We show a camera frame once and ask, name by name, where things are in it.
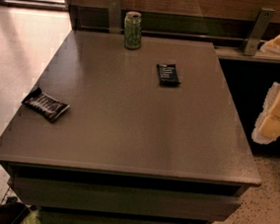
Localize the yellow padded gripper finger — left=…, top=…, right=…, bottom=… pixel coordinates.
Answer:
left=260, top=35, right=280, bottom=55
left=251, top=83, right=280, bottom=145

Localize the dark chocolate rxbar wrapper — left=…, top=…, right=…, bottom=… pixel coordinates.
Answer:
left=22, top=87, right=69, bottom=123

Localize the dark grey drawer cabinet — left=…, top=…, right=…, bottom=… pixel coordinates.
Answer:
left=0, top=32, right=261, bottom=224

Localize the green soda can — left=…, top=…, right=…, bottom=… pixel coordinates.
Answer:
left=124, top=11, right=142, bottom=50

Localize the right metal wall bracket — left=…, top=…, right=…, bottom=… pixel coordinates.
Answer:
left=242, top=7, right=275, bottom=56

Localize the metal wall bracket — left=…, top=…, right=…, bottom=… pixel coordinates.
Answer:
left=242, top=7, right=275, bottom=56
left=107, top=0, right=122, bottom=34

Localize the left metal wall bracket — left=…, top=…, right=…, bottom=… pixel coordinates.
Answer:
left=107, top=0, right=122, bottom=34

